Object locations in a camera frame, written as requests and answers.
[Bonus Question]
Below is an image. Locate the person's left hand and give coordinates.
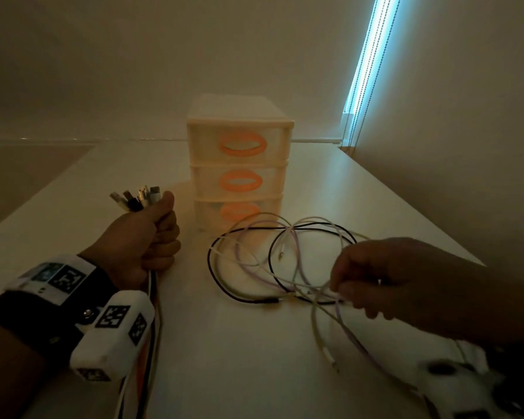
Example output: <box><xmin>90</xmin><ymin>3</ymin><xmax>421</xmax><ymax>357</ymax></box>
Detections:
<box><xmin>78</xmin><ymin>190</ymin><xmax>182</xmax><ymax>292</ymax></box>

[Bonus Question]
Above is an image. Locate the person's right hand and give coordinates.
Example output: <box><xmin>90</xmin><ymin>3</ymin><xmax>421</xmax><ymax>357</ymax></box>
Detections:
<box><xmin>330</xmin><ymin>237</ymin><xmax>524</xmax><ymax>345</ymax></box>

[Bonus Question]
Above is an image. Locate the bundle of cables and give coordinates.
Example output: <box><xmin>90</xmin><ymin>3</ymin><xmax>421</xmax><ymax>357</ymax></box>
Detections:
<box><xmin>133</xmin><ymin>189</ymin><xmax>158</xmax><ymax>389</ymax></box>
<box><xmin>122</xmin><ymin>190</ymin><xmax>158</xmax><ymax>419</ymax></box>

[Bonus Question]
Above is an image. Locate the pile of cables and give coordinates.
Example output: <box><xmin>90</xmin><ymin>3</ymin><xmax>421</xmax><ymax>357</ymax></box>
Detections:
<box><xmin>207</xmin><ymin>212</ymin><xmax>420</xmax><ymax>393</ymax></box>

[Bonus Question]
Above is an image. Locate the orange cable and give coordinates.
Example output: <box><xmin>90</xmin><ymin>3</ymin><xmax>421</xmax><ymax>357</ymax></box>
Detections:
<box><xmin>135</xmin><ymin>340</ymin><xmax>151</xmax><ymax>389</ymax></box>

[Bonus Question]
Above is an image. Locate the cream three-drawer organiser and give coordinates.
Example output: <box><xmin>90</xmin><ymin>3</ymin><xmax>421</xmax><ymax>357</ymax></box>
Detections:
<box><xmin>186</xmin><ymin>93</ymin><xmax>296</xmax><ymax>234</ymax></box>

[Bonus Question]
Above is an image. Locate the person's left forearm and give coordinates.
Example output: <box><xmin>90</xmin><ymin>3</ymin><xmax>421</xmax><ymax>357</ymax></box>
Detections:
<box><xmin>0</xmin><ymin>316</ymin><xmax>49</xmax><ymax>419</ymax></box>

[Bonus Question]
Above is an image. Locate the bright narrow window strip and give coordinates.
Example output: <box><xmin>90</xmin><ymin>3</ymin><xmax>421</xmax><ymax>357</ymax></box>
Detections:
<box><xmin>340</xmin><ymin>0</ymin><xmax>402</xmax><ymax>149</ymax></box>

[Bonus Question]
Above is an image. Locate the beaded blind pull chain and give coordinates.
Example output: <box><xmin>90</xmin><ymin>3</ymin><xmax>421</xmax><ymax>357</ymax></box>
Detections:
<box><xmin>340</xmin><ymin>0</ymin><xmax>402</xmax><ymax>149</ymax></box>

